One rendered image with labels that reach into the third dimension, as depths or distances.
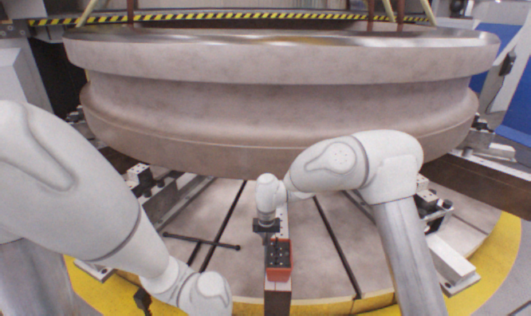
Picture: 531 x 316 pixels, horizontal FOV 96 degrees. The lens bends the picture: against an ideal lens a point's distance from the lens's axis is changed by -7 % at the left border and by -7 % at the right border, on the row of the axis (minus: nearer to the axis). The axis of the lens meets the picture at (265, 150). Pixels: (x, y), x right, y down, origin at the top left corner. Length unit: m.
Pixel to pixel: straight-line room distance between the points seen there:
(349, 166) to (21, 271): 0.57
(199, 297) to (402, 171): 0.56
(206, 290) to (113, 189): 0.45
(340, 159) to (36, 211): 0.47
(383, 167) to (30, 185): 0.59
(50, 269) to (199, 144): 1.35
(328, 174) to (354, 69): 1.10
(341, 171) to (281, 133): 1.21
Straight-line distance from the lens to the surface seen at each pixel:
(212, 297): 0.71
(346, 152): 0.55
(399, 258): 0.68
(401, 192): 0.65
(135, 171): 2.15
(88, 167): 0.30
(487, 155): 4.22
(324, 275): 1.98
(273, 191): 1.09
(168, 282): 0.78
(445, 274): 2.19
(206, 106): 1.79
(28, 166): 0.29
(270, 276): 1.40
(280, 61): 1.48
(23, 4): 3.76
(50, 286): 0.56
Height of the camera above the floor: 1.90
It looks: 29 degrees down
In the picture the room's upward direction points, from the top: straight up
